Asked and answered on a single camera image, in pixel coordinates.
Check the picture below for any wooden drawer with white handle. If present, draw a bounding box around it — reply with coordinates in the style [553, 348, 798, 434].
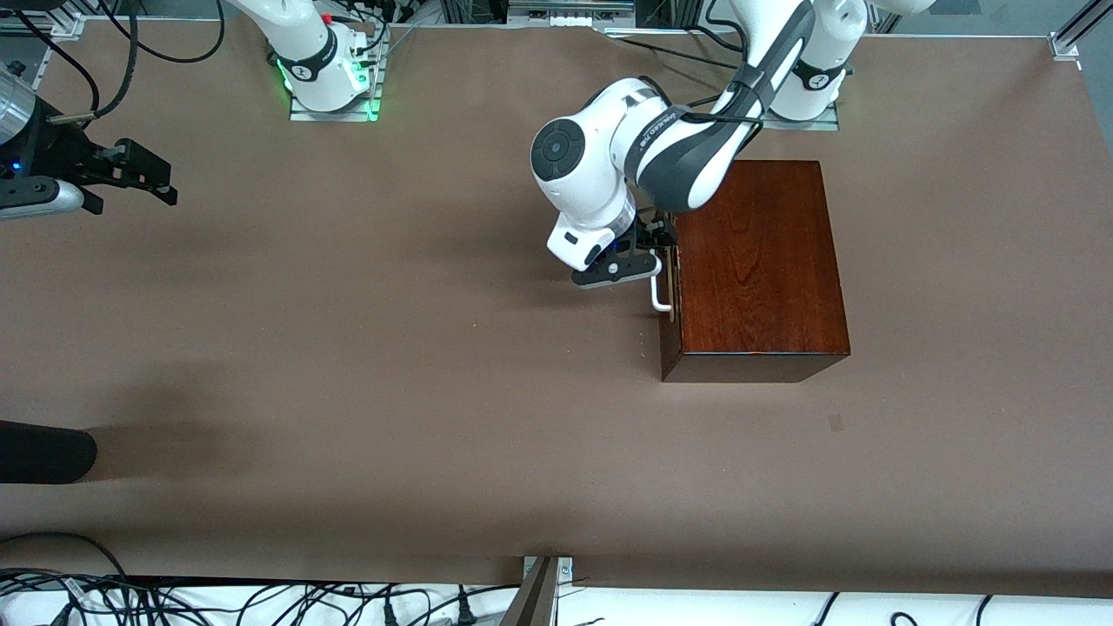
[650, 204, 686, 375]

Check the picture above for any dark brown wooden cabinet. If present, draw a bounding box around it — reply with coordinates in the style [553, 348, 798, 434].
[658, 159, 851, 384]

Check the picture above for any brown paper table cover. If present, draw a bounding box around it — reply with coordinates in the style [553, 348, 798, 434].
[0, 19, 1113, 599]

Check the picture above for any black cylinder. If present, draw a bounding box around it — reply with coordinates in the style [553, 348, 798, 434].
[0, 420, 98, 485]

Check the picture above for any dark metal beam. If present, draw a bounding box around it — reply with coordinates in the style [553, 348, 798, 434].
[498, 556, 559, 626]

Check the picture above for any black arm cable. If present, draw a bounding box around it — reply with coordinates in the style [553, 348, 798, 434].
[94, 0, 227, 64]
[48, 0, 142, 124]
[661, 78, 768, 127]

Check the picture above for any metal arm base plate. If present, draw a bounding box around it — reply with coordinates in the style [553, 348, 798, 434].
[290, 85, 383, 123]
[763, 103, 841, 132]

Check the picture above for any black base cable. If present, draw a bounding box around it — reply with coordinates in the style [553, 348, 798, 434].
[609, 35, 740, 69]

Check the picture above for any grey aluminium rail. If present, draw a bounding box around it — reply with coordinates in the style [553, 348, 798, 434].
[507, 0, 637, 29]

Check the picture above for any silver metal bracket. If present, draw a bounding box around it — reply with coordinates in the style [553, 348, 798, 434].
[522, 556, 575, 601]

